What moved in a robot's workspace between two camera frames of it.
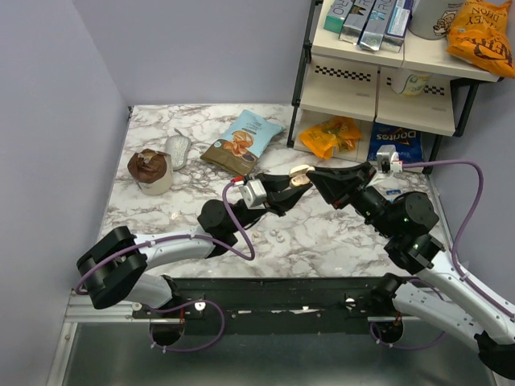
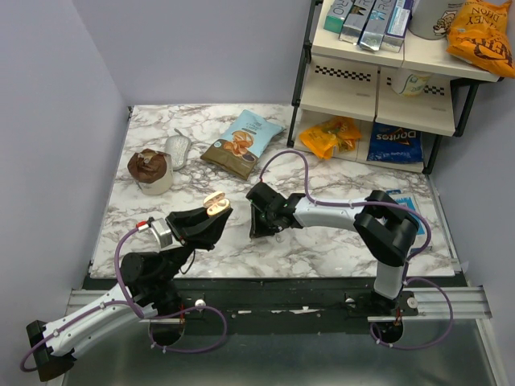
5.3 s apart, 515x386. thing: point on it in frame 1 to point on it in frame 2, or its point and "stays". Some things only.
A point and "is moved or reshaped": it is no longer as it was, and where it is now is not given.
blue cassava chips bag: (239, 148) stays
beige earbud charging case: (298, 175) is moved or reshaped
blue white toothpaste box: (399, 21) stays
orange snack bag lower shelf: (336, 134) stays
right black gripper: (340, 186) to (256, 229)
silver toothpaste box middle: (376, 24) stays
